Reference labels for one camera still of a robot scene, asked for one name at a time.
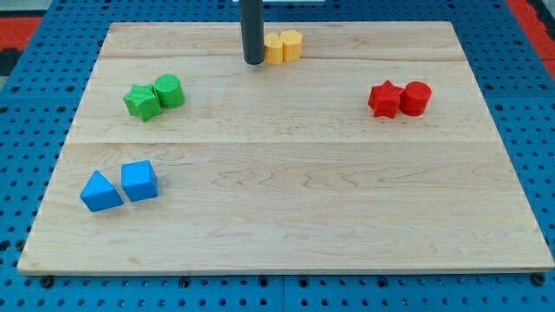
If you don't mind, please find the red star block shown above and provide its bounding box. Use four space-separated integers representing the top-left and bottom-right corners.
368 80 403 119

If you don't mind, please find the red cylinder block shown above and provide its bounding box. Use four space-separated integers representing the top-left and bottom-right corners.
400 81 432 116

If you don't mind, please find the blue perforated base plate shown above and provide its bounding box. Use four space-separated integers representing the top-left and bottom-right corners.
1 1 554 311

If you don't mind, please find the yellow hexagon block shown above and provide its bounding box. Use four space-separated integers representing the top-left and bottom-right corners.
279 29 304 62

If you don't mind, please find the green cylinder block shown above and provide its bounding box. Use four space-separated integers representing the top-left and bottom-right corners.
153 74 185 108

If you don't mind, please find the blue cube block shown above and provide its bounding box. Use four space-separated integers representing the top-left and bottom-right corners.
121 160 158 202

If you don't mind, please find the light wooden board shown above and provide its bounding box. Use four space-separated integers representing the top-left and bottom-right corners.
18 22 554 276

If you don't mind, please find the blue triangle block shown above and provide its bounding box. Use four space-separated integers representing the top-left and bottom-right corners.
80 171 123 212

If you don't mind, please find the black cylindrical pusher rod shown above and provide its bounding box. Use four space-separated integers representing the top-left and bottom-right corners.
238 0 264 65

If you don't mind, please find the green star block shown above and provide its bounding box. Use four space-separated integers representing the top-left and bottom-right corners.
123 84 162 122

